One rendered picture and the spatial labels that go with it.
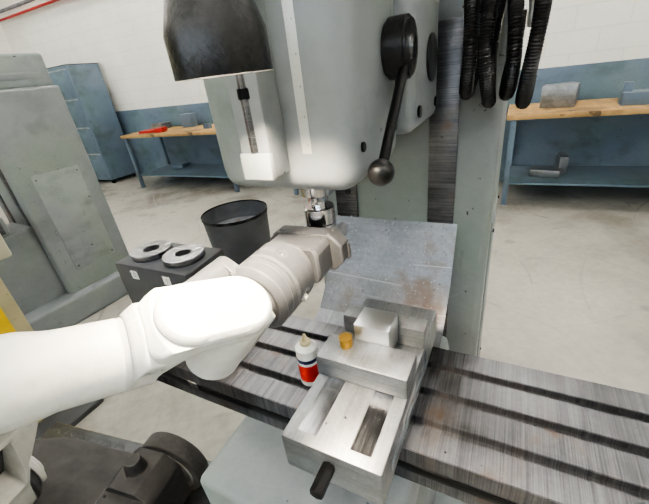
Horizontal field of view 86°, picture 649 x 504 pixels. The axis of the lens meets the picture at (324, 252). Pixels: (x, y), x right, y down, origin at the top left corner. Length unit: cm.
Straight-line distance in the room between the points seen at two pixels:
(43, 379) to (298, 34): 36
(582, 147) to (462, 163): 399
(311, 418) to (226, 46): 47
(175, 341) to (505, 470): 48
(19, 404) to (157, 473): 80
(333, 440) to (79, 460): 90
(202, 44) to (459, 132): 64
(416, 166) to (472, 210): 16
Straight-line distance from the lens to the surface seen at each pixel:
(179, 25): 28
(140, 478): 112
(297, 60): 41
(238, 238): 243
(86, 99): 771
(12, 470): 109
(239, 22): 27
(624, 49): 472
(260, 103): 39
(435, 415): 66
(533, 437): 67
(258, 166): 41
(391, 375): 56
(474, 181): 85
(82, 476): 127
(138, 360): 34
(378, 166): 39
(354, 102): 40
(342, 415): 56
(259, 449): 74
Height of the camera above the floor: 144
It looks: 27 degrees down
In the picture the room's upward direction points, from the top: 7 degrees counter-clockwise
